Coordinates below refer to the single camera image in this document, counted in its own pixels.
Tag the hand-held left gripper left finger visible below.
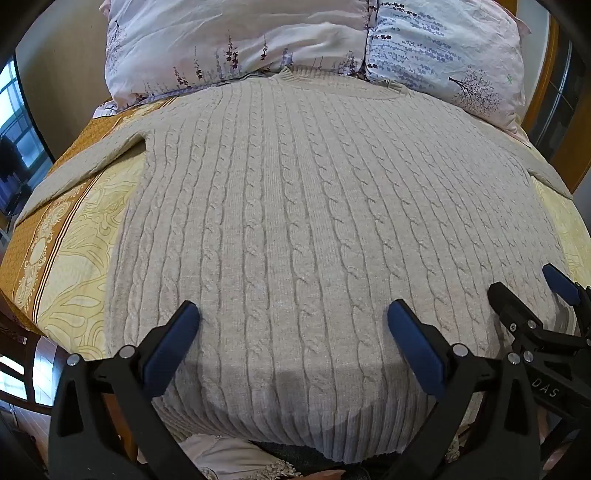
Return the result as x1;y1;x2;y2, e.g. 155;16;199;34
48;300;204;480

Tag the yellow patterned bed sheet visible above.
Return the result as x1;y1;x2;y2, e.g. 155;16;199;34
0;99;591;365

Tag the person's pale lace clothing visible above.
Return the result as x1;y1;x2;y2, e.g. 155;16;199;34
178;434;305;480

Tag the pink floral pillow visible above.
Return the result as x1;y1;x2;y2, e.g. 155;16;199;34
95;0;371;112

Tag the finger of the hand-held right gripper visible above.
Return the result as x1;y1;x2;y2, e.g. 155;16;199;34
488;282;544;343
542;264;591;324

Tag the beige cable-knit sweater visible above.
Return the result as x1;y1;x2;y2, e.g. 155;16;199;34
14;66;578;462

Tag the window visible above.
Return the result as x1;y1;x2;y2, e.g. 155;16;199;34
0;58;49;217

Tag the wooden bed frame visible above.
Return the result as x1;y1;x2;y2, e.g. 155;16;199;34
521;9;591;197

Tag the blue floral pillow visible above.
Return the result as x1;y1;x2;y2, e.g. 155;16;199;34
365;0;533;137

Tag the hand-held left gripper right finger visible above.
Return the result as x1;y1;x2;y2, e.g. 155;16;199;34
387;299;543;480

